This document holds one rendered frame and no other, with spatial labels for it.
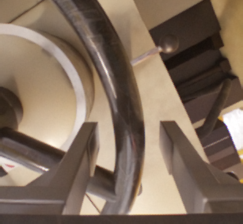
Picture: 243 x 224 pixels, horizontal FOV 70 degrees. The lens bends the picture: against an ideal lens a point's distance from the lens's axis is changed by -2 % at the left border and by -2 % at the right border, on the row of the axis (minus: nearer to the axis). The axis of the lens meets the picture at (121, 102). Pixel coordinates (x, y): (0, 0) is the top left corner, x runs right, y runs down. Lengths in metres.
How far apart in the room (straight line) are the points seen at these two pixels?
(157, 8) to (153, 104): 0.74
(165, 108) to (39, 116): 0.24
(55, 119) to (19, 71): 0.08
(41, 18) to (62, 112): 0.19
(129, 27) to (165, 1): 0.71
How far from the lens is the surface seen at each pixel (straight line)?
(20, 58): 0.27
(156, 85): 0.37
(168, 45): 0.32
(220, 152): 1.35
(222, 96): 0.61
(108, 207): 0.18
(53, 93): 0.26
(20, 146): 0.19
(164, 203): 0.52
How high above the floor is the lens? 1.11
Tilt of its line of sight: 8 degrees up
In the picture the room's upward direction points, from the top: 117 degrees counter-clockwise
